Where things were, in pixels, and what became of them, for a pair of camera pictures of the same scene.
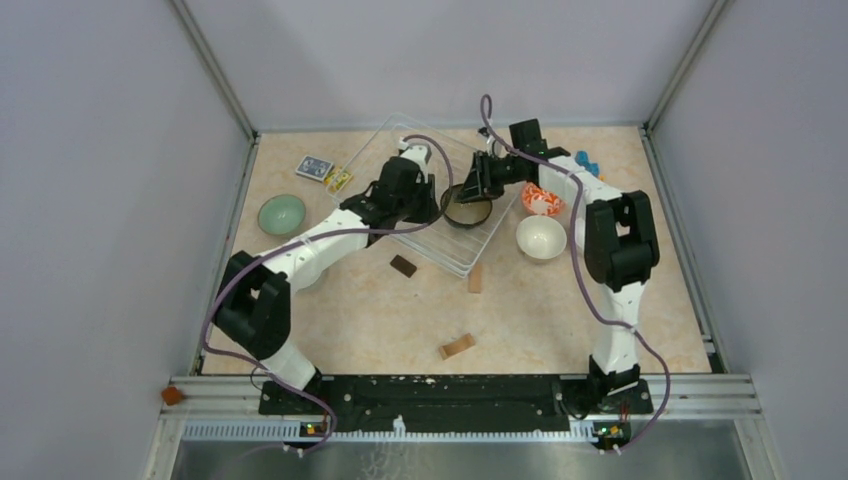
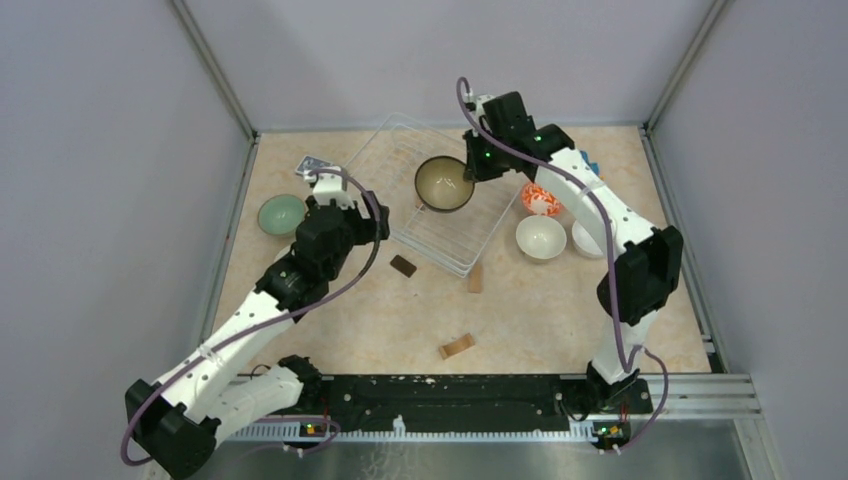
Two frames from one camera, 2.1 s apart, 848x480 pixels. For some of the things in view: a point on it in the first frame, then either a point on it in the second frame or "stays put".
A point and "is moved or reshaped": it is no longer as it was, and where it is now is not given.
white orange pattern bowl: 540,200 stays put
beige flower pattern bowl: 541,236 stays put
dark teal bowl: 467,213 is moved or reshaped
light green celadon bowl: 281,214 stays put
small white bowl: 580,232 stays put
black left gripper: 429,206 → 365,234
